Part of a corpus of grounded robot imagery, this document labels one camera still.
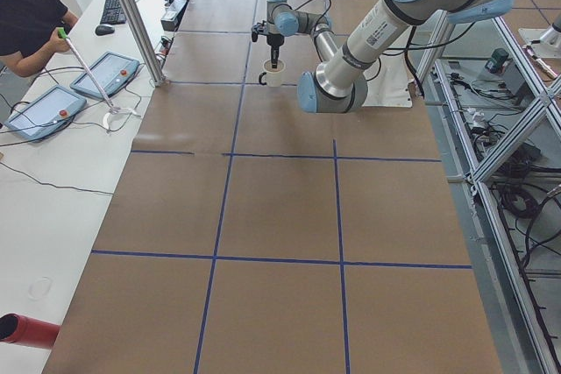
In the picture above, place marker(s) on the person in black shirt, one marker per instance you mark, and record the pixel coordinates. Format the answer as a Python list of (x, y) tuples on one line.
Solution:
[(30, 33)]

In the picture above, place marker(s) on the white smiley mug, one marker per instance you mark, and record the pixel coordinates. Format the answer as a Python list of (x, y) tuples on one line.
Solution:
[(272, 74)]

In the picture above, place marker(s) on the aluminium frame post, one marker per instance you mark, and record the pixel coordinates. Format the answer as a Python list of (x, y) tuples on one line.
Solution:
[(142, 40)]

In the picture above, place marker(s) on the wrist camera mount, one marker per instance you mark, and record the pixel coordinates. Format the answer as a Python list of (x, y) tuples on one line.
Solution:
[(259, 29)]

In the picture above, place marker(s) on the red cylinder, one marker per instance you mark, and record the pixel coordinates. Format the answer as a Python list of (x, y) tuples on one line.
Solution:
[(26, 331)]

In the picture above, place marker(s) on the green black device on frame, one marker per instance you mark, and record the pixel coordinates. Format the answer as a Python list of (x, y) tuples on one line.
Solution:
[(497, 61)]

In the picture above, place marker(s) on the black computer mouse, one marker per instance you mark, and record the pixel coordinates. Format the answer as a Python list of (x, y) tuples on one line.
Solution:
[(104, 29)]

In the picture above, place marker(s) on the brown paper table cover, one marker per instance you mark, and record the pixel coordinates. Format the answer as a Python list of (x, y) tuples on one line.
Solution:
[(247, 236)]

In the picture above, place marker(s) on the pink striped stick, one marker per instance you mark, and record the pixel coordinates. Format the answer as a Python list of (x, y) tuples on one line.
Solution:
[(62, 35)]

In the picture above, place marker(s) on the white camera pillar with base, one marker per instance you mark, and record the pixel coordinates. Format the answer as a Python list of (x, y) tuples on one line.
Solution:
[(387, 83)]

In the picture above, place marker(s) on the black keyboard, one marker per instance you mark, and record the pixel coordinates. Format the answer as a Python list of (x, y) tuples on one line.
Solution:
[(113, 13)]

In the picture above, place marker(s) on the far teach pendant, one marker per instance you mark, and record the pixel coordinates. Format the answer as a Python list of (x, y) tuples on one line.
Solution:
[(113, 71)]

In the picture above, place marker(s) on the teach pendant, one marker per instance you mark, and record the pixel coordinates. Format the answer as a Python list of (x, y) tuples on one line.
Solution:
[(113, 71), (46, 114)]

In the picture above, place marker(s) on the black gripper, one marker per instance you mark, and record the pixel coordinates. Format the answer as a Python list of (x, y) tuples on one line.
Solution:
[(274, 42)]

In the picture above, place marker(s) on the near teach pendant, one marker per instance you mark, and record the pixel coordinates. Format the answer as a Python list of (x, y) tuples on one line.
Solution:
[(46, 114)]

